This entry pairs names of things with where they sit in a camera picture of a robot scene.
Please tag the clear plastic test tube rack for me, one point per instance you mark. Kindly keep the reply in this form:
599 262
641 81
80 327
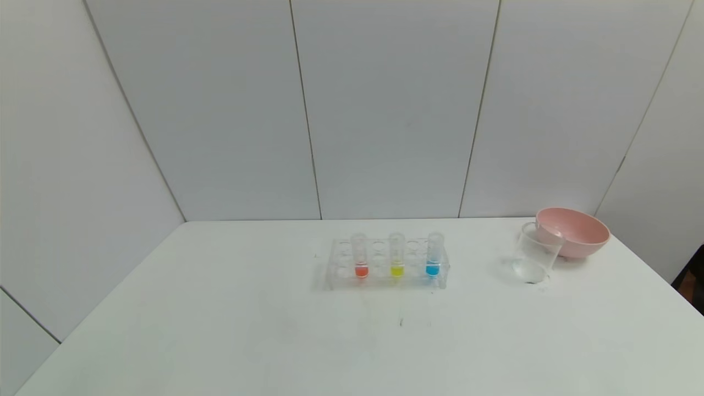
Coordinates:
379 280

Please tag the clear glass beaker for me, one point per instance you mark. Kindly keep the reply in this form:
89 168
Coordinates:
531 269

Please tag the pink bowl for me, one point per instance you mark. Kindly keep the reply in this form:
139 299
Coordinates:
583 236

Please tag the test tube with yellow pigment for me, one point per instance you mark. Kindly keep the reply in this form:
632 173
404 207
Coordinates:
396 270

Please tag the dark object beyond table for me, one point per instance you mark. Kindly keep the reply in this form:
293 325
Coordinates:
694 264

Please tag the test tube with blue pigment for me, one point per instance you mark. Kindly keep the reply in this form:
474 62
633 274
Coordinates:
433 269

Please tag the test tube with red pigment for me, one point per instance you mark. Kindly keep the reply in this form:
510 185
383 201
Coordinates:
361 270

